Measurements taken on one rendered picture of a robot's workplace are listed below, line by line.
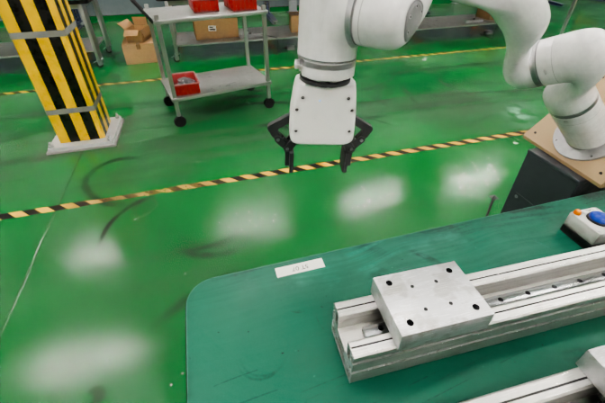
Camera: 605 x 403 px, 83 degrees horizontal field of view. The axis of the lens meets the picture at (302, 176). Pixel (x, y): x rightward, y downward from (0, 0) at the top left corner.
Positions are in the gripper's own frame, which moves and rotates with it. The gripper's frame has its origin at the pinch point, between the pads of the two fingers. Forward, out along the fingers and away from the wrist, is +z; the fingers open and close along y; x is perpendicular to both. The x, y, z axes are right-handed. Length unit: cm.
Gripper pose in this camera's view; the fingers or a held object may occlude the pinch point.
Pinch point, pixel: (317, 164)
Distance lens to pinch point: 59.3
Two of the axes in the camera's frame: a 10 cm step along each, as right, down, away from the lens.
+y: 10.0, 0.0, 0.9
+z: -0.5, 8.2, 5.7
